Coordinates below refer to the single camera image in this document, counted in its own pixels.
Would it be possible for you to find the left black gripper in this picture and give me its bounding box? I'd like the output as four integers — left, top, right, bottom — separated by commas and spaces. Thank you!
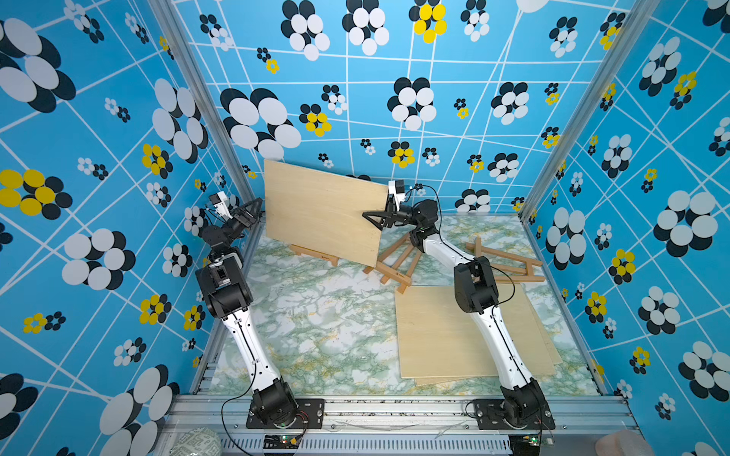
217, 203, 262, 253

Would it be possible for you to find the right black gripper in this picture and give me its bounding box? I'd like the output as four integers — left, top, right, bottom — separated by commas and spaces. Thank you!
365, 192, 422, 236

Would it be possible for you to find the wooden easel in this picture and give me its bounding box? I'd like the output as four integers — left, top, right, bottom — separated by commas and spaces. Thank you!
289, 244, 340, 267
363, 233, 423, 295
466, 237, 546, 283

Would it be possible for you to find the plywood board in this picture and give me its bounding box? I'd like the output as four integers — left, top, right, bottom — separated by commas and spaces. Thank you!
264, 161, 388, 266
395, 286, 563, 385

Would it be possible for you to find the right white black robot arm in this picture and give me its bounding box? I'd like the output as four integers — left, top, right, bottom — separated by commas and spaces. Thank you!
362, 196, 555, 431

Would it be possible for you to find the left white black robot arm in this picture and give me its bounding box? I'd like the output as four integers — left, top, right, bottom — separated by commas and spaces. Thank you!
196, 192, 298, 428

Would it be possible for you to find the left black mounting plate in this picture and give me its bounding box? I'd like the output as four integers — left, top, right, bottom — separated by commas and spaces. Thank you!
245, 398, 326, 431

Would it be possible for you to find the black mounting plate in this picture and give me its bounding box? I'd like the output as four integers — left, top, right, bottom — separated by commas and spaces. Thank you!
465, 399, 556, 431
245, 398, 326, 431

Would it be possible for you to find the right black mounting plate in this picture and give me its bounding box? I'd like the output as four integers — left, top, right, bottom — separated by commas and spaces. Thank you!
465, 399, 556, 431

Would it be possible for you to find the pink round object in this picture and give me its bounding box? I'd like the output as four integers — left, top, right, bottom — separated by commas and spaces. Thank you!
595, 429, 644, 456

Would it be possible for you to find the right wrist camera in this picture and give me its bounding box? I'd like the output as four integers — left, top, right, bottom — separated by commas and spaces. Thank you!
387, 180, 407, 212

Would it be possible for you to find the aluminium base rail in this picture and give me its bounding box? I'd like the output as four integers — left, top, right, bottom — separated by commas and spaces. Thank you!
154, 395, 640, 455

